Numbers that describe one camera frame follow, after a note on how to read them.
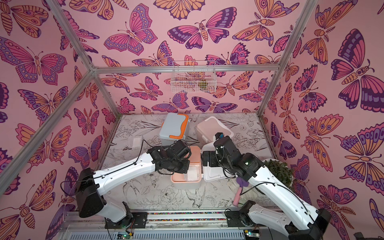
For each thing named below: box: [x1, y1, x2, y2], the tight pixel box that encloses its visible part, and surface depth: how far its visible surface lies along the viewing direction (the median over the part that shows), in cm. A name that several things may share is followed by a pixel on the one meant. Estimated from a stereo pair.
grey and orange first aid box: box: [159, 112, 189, 147], surface depth 95 cm
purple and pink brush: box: [233, 177, 249, 207], surface depth 83 cm
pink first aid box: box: [196, 116, 234, 146], surface depth 94 cm
